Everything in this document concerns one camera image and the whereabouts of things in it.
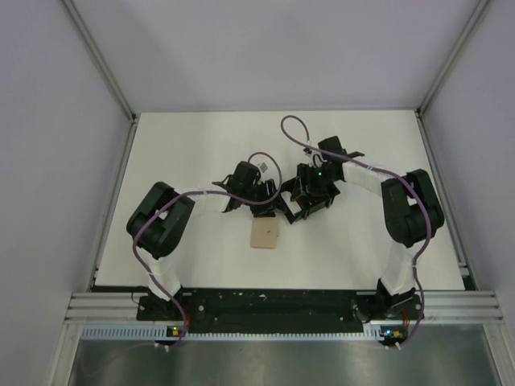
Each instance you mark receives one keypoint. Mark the black card holder box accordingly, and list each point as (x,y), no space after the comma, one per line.
(299,206)

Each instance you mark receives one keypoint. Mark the aluminium corner post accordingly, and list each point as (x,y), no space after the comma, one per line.
(98,59)
(477,16)

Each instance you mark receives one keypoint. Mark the aluminium frame rail front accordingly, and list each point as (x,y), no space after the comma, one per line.
(441,307)

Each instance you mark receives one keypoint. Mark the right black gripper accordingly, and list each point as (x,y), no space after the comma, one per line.
(305,171)

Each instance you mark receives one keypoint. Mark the grey slotted cable duct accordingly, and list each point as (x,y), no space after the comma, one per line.
(170,333)

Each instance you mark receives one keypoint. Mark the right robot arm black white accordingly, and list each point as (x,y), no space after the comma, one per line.
(411,210)

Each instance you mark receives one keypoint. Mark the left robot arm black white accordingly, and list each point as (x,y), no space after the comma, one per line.
(160,220)

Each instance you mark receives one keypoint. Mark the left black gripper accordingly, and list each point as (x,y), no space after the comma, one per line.
(267,211)

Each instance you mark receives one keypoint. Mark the right aluminium corner post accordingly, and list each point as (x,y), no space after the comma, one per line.
(477,16)

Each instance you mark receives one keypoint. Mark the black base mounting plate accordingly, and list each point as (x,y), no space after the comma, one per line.
(278,311)

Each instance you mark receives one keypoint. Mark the beige card stack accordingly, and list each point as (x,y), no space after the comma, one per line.
(264,232)

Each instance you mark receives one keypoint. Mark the left aluminium corner post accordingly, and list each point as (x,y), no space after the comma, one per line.
(98,59)

